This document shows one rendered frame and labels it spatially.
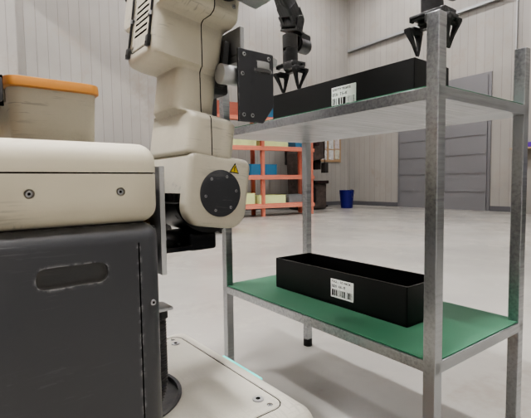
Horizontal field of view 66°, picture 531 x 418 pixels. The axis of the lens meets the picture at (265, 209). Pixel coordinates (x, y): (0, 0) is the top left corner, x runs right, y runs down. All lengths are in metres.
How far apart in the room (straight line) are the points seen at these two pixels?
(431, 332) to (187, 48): 0.81
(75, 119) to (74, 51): 8.99
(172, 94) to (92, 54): 8.93
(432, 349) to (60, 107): 0.88
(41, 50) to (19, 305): 9.13
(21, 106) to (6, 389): 0.43
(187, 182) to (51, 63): 8.82
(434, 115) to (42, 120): 0.75
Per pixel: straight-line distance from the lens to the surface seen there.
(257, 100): 0.97
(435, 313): 0.98
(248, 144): 8.81
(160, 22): 0.95
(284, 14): 1.63
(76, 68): 9.71
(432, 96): 0.96
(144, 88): 10.03
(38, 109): 0.80
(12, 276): 0.63
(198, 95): 0.96
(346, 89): 1.30
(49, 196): 0.63
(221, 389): 1.02
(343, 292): 1.33
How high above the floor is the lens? 0.75
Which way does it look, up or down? 4 degrees down
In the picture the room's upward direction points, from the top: 1 degrees counter-clockwise
